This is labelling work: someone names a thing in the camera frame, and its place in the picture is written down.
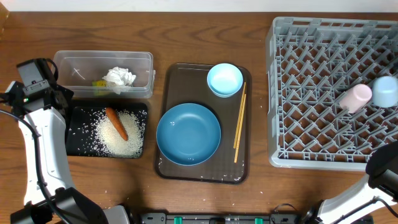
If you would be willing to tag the white pink cup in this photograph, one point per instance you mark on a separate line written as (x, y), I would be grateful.
(355, 98)

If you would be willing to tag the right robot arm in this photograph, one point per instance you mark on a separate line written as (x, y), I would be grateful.
(377, 189)

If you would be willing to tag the pile of white rice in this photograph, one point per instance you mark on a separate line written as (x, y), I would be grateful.
(112, 140)

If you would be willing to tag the brown serving tray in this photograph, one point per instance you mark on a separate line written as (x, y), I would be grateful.
(186, 83)

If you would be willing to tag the orange carrot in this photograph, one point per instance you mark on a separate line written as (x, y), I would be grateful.
(114, 119)

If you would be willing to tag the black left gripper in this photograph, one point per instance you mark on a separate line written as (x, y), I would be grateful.
(66, 93)

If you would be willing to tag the dark blue plate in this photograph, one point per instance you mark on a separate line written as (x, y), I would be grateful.
(188, 134)

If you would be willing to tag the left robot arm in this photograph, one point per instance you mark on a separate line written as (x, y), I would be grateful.
(50, 188)

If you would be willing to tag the yellow pandan cake wrapper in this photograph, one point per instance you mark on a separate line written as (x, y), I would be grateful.
(99, 85)

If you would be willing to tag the clear plastic container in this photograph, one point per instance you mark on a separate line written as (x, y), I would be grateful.
(77, 69)

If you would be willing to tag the wooden chopstick right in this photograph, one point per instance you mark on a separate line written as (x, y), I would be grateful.
(239, 134)

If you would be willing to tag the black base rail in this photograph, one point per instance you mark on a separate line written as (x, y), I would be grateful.
(162, 218)

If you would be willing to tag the wooden chopstick left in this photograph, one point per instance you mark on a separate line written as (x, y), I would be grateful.
(239, 116)

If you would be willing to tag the white tissue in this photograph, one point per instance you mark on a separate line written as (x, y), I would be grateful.
(119, 79)

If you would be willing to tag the light blue cup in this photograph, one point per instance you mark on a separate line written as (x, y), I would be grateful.
(385, 92)

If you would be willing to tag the grey dishwasher rack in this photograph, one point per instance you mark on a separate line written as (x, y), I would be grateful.
(311, 64)

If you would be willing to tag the wooden chopstick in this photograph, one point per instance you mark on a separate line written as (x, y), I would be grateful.
(239, 134)
(239, 116)

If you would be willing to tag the light blue bowl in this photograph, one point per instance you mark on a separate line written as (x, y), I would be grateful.
(224, 80)

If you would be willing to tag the black plastic tray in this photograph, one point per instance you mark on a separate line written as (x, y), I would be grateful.
(81, 124)

